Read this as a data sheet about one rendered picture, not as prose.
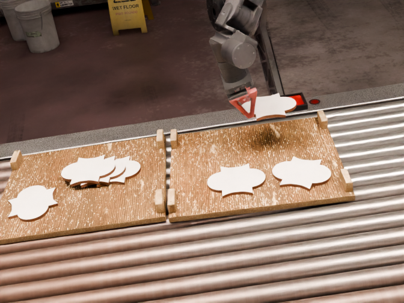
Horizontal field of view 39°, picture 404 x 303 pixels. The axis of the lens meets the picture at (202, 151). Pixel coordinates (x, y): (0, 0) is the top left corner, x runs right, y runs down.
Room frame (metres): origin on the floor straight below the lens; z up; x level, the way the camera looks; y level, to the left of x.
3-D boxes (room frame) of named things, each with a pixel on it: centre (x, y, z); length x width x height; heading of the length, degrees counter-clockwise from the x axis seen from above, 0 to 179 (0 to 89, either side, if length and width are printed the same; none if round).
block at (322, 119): (1.27, -0.32, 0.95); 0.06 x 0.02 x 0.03; 176
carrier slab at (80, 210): (1.18, 0.30, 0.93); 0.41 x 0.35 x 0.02; 88
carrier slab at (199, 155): (1.15, -0.12, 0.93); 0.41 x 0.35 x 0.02; 86
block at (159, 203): (1.04, 0.11, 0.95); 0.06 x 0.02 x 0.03; 178
